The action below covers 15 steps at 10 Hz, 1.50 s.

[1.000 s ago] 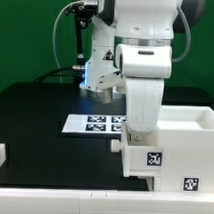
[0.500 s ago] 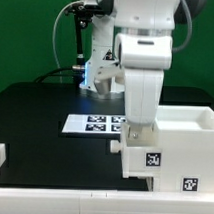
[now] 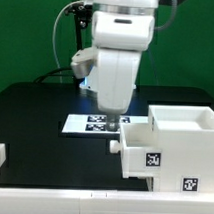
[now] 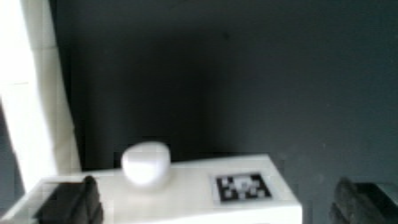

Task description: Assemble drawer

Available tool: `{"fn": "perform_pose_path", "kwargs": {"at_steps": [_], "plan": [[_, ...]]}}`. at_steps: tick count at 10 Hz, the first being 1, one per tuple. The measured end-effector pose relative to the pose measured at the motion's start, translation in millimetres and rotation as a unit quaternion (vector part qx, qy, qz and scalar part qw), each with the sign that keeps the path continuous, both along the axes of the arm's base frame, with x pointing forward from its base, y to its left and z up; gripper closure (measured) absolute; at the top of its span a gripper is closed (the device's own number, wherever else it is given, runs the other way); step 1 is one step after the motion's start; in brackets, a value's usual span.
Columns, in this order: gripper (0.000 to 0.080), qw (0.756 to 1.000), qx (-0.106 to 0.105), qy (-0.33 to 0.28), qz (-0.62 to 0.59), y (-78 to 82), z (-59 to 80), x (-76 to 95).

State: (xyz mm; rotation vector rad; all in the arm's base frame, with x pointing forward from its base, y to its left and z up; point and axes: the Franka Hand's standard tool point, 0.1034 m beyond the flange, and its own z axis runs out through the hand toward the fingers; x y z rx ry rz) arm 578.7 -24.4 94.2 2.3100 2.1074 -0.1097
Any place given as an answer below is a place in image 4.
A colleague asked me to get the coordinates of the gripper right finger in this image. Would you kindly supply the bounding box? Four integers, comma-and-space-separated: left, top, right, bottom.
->
328, 178, 398, 224

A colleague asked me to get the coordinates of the small white drawer with knob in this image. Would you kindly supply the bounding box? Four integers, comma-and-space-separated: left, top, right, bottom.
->
0, 142, 301, 224

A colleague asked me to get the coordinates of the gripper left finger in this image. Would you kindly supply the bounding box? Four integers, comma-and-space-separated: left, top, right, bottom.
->
35, 176, 102, 224

